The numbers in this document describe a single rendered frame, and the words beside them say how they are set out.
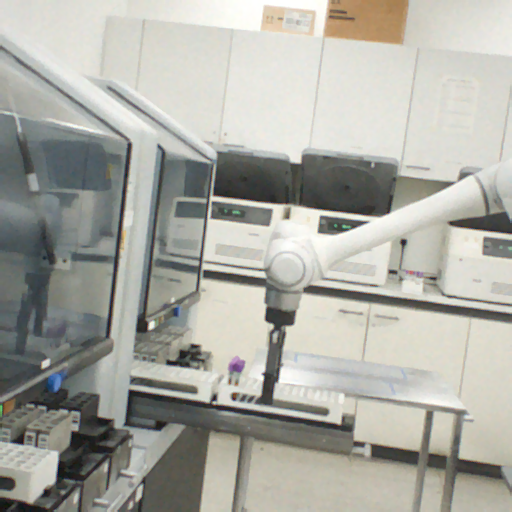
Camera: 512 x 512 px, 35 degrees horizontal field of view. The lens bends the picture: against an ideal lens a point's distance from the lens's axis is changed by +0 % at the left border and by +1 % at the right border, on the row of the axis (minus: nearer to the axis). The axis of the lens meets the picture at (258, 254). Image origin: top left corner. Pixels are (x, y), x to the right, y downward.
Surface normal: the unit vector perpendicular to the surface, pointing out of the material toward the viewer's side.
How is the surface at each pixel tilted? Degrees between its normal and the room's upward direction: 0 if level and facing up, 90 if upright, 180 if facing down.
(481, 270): 90
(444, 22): 90
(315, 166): 142
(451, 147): 90
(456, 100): 90
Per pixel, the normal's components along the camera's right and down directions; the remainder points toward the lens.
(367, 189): -0.18, 0.82
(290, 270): -0.20, 0.13
